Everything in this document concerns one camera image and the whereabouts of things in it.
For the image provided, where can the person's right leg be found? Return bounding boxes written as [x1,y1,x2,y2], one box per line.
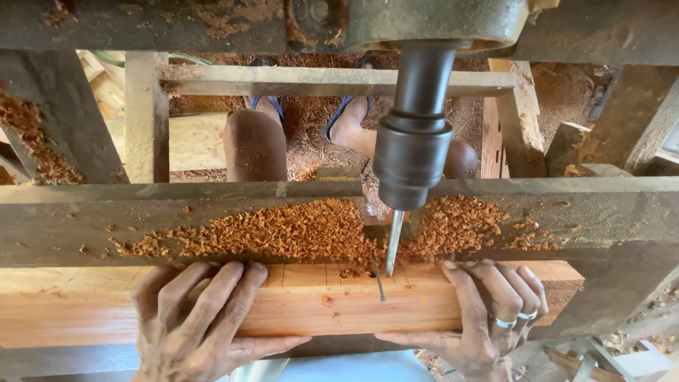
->
[328,95,479,180]

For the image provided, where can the person's leg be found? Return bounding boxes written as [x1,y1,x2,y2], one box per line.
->
[223,94,290,183]
[328,95,479,180]

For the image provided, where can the grey wooden cross rail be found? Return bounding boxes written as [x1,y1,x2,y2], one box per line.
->
[158,64,516,98]

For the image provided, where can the weathered wooden overhead beam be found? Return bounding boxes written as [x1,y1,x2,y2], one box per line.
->
[0,0,679,67]

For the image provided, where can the steel mortising drill bit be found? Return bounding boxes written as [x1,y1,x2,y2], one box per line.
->
[384,209,406,278]

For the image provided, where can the person's right hand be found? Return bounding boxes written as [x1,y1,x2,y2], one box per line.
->
[374,259,550,382]

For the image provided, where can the reddish wooden beam workpiece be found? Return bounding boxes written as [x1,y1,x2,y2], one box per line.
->
[0,260,584,349]

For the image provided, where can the weathered wooden table beam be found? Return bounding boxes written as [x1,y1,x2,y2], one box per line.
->
[0,176,679,340]

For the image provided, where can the grey cast machine head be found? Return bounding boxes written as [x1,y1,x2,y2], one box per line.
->
[286,0,560,54]

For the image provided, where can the green hose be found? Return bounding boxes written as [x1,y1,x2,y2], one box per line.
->
[91,51,213,68]

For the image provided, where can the grey wooden upright post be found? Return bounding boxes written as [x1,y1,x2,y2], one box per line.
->
[123,51,170,184]

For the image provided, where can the mortised wooden board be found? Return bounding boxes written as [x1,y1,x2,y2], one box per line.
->
[480,58,548,179]

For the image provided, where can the slanted grey wooden brace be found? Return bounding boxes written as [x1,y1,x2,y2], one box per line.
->
[0,49,129,185]

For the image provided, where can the pile of orange wood shavings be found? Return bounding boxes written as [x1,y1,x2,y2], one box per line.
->
[110,193,562,279]

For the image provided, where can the stack of pale wood offcuts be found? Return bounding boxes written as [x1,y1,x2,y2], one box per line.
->
[77,50,127,121]

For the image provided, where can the person's left hand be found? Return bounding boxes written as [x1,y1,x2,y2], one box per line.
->
[132,260,313,382]

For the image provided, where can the pale wooden plank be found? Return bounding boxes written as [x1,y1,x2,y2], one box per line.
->
[105,111,230,173]

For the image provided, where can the light blue shorts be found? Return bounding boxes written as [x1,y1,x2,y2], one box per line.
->
[231,349,437,382]

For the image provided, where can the person's left leg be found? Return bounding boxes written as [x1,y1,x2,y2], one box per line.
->
[223,94,290,183]

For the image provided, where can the heap of brown wood shavings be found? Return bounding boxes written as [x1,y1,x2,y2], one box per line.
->
[0,80,87,186]

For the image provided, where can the blue strap sandal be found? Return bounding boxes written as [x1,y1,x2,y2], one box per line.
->
[246,56,290,146]
[324,54,382,143]

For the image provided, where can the heap of scrap wood pieces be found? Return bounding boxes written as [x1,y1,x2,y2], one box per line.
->
[542,318,679,382]

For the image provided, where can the dark metal drill chuck spindle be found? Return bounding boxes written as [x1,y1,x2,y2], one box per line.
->
[372,40,474,211]

